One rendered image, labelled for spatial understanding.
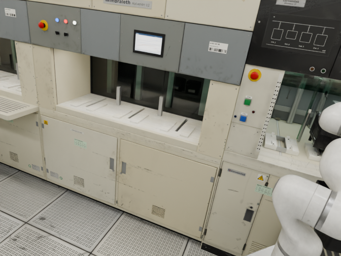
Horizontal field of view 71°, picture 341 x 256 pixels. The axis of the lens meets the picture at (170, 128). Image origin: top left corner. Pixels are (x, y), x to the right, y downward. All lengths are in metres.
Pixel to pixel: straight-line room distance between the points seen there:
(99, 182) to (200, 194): 0.85
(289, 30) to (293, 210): 0.88
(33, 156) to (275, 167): 2.00
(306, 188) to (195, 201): 1.10
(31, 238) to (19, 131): 0.92
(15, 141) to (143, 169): 1.30
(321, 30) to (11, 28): 1.99
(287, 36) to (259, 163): 0.71
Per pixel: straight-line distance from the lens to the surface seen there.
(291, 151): 1.74
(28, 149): 2.53
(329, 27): 1.40
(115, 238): 2.07
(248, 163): 1.56
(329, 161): 0.92
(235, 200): 1.72
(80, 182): 2.26
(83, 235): 2.11
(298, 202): 0.80
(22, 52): 2.20
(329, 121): 1.08
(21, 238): 2.20
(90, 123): 1.91
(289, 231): 0.86
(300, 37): 1.38
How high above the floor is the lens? 1.56
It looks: 24 degrees down
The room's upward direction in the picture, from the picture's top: 8 degrees clockwise
